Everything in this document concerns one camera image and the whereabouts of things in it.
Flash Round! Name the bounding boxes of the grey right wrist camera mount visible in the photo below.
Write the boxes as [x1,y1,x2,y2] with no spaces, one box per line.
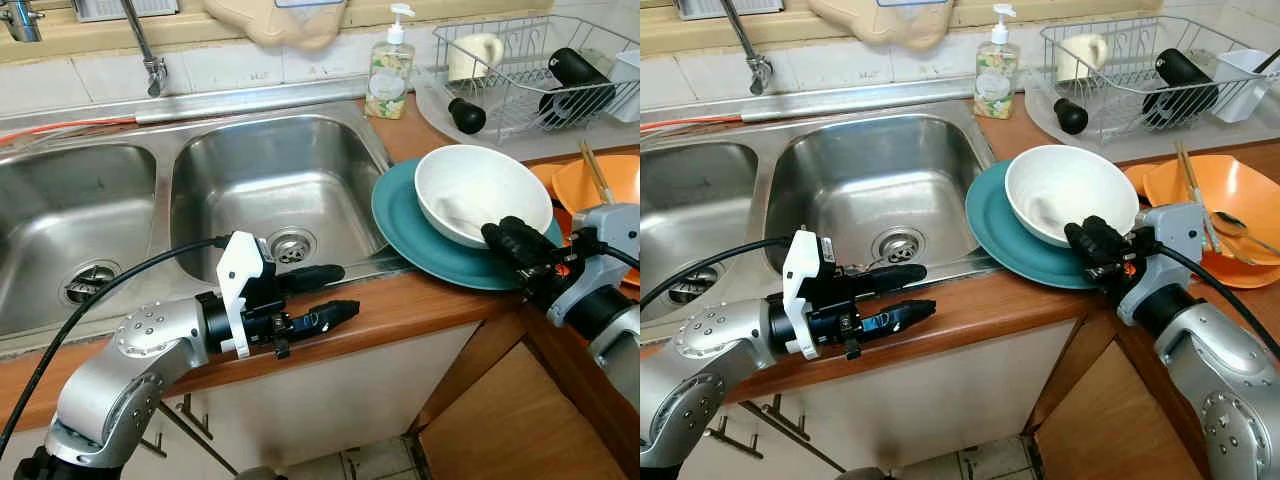
[548,203,641,328]
[1117,203,1206,328]

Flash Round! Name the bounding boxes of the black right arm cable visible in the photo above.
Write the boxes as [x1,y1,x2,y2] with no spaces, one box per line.
[575,240,641,269]
[1140,240,1280,361]

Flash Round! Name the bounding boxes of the white utensil caddy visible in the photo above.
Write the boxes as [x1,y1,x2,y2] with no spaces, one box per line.
[605,50,641,123]
[1213,48,1280,123]

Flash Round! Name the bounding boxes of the white ceramic bowl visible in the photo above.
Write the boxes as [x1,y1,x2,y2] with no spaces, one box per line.
[414,145,554,251]
[1004,145,1141,249]

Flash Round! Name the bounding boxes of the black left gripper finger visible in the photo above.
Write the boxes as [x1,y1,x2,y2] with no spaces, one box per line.
[868,300,938,341]
[292,300,361,339]
[282,264,347,293]
[862,264,928,294]

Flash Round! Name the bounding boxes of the teal plate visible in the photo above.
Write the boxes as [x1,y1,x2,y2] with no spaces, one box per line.
[371,158,566,292]
[965,160,1109,291]

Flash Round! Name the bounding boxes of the gold metal spoon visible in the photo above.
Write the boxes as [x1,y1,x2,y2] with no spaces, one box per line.
[1208,210,1280,259]

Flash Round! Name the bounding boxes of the chrome wall tap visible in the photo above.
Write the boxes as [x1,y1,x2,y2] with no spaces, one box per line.
[0,0,46,43]

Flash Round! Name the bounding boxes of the cream ceramic mug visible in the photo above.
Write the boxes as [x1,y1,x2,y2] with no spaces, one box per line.
[1055,33,1109,83]
[447,33,506,83]

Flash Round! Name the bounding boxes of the double steel sink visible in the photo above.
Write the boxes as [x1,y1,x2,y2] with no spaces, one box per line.
[0,95,416,356]
[640,95,1001,351]

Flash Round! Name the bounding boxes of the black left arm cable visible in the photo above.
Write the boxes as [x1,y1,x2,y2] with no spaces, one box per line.
[0,236,231,456]
[640,236,796,309]

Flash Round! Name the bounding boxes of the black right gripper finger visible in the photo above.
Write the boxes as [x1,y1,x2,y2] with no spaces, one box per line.
[500,215,549,259]
[482,222,531,271]
[1085,215,1136,257]
[1063,222,1111,271]

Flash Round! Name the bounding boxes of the white wire dish rack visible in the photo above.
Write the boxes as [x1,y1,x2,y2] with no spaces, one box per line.
[1040,15,1280,141]
[432,15,641,141]

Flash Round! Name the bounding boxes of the chrome sink faucet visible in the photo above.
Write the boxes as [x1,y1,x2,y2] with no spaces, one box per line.
[720,0,773,96]
[120,0,169,98]

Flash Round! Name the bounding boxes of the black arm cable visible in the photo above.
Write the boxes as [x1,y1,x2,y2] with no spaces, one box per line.
[640,236,796,309]
[1140,240,1280,361]
[0,236,231,456]
[575,240,641,269]

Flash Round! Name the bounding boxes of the grey drain tray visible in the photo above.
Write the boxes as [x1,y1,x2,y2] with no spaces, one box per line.
[415,65,641,161]
[1022,70,1280,161]

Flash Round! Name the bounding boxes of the white kitchen base cabinet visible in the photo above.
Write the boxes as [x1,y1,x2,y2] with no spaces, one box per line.
[0,320,501,480]
[680,320,1091,480]

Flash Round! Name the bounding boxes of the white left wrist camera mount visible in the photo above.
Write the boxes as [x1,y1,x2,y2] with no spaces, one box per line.
[215,232,269,359]
[782,228,839,359]

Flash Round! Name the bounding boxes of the steel sink drain strainer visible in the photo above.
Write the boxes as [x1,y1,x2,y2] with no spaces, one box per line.
[872,228,926,266]
[268,228,316,266]
[60,262,121,306]
[665,265,721,306]

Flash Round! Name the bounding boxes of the black bottle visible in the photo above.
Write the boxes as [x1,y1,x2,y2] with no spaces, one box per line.
[1142,47,1221,126]
[538,47,616,126]

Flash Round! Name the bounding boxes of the clear soap pump bottle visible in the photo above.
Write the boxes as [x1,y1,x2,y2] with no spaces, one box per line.
[364,3,416,121]
[973,3,1021,121]

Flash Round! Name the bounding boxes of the orange plastic bowl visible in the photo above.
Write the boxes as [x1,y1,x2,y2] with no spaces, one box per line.
[552,155,641,216]
[1143,155,1280,281]

